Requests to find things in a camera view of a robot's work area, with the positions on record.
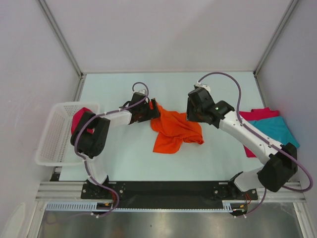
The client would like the orange t-shirt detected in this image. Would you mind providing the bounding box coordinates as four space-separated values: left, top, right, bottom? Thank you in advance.
150 104 204 154

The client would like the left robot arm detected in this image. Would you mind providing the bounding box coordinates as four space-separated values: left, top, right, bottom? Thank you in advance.
70 92 160 198

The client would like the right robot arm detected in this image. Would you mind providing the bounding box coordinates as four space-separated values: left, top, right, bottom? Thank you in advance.
186 87 297 199

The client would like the folded crimson t-shirt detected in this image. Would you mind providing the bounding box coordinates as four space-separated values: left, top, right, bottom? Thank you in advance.
238 107 280 159

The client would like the crimson t-shirt in basket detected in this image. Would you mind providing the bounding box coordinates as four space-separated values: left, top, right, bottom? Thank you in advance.
71 107 94 135

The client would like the folded teal t-shirt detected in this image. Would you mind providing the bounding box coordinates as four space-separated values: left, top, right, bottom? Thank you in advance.
249 116 300 148

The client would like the white plastic basket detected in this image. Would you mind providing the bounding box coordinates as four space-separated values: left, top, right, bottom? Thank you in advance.
35 102 100 167

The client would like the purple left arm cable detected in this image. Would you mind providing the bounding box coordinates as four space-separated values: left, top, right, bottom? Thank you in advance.
73 82 150 219

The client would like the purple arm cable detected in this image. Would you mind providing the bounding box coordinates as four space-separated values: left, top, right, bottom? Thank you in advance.
197 71 314 219
73 82 150 219

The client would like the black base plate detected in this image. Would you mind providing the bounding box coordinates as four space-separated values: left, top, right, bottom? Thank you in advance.
81 181 258 208

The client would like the white cable duct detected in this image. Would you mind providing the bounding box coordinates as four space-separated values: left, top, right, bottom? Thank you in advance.
46 201 246 214

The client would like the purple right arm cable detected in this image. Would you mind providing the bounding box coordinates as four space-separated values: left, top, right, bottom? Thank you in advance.
197 71 314 219

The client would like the aluminium frame rail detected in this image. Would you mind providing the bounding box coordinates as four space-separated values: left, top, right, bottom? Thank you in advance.
35 181 306 203

